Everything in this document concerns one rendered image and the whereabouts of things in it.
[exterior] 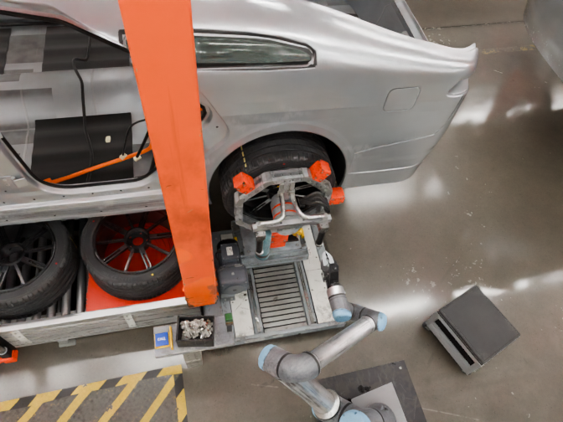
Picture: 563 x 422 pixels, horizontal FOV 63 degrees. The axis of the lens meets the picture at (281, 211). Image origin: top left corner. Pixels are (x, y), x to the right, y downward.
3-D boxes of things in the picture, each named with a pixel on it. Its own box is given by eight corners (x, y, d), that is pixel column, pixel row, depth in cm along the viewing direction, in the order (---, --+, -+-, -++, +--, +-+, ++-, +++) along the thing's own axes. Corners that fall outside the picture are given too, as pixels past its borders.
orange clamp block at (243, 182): (253, 177, 241) (241, 171, 234) (255, 188, 237) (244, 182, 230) (244, 183, 244) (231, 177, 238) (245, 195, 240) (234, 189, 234)
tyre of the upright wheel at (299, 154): (271, 206, 314) (348, 153, 281) (278, 235, 301) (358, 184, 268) (194, 174, 268) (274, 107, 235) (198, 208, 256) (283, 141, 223)
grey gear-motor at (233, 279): (239, 248, 328) (239, 222, 299) (248, 302, 307) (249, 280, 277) (213, 251, 325) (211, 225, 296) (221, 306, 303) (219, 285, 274)
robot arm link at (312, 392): (345, 436, 236) (272, 378, 190) (319, 421, 248) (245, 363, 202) (358, 408, 241) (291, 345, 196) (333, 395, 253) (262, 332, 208)
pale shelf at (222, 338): (229, 316, 265) (229, 314, 263) (234, 345, 256) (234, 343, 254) (153, 328, 257) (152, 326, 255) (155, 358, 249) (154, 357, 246)
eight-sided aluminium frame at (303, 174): (319, 218, 289) (335, 163, 243) (322, 226, 285) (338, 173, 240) (234, 229, 279) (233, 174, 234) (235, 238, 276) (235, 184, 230)
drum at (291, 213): (291, 203, 268) (294, 189, 257) (299, 234, 257) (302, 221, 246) (268, 206, 266) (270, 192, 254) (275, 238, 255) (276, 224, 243)
